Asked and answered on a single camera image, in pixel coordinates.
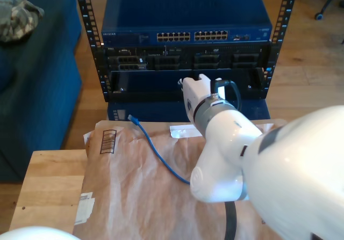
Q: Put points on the long white tape strip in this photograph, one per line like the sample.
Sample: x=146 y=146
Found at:
x=185 y=132

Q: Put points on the black rack server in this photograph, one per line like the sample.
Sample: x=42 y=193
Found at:
x=166 y=62

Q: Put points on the blue box under rack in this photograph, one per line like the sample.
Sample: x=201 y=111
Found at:
x=150 y=111

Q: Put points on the brown paper mailer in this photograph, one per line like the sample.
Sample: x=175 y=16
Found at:
x=129 y=197

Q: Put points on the office chair base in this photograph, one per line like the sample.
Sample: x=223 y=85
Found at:
x=319 y=15

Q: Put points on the blue sofa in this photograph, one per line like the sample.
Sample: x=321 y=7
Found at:
x=40 y=89

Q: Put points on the torn white shipping label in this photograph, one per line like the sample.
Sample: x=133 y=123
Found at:
x=84 y=210

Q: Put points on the camouflage cloth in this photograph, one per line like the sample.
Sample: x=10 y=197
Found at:
x=18 y=17

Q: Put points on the blue network switch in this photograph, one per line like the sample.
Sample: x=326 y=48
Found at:
x=185 y=9

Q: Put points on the black rack frame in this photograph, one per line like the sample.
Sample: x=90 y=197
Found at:
x=84 y=9

